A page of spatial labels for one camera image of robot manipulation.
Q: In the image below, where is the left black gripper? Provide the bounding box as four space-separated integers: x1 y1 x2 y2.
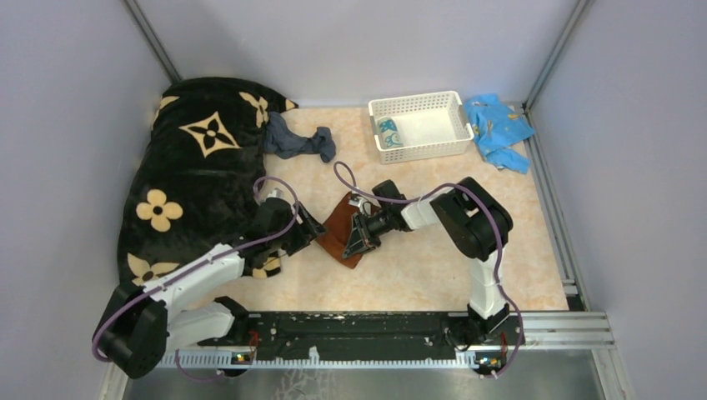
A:
268 201 328 256

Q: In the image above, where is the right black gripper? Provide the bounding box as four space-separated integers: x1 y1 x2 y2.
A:
344 207 394 260

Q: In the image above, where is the brown towel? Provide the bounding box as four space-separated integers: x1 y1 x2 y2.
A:
316 192 363 269

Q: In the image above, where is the teal rabbit pattern towel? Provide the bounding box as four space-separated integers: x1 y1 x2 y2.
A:
377 117 404 149

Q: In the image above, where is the white plastic basket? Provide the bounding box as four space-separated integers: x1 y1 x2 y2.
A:
368 91 474 164

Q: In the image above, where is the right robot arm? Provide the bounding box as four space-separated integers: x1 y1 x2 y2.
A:
338 177 514 351

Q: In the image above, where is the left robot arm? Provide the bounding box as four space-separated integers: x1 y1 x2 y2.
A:
92 197 326 378

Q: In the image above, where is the grey blue towel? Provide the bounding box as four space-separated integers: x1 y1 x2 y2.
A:
263 112 337 163

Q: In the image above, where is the black blanket with tan flowers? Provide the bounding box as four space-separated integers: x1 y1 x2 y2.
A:
117 77 296 285

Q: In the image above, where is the light blue cloth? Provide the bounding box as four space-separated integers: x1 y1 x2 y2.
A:
463 93 535 174

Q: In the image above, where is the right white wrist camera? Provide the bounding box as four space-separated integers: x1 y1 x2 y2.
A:
348 197 374 216

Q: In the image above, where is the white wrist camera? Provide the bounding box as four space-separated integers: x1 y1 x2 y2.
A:
348 197 374 216
266 187 286 203

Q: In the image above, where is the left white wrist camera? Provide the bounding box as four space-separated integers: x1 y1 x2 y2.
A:
266 187 286 203

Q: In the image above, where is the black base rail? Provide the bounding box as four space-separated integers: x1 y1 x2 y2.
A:
200 312 525 362

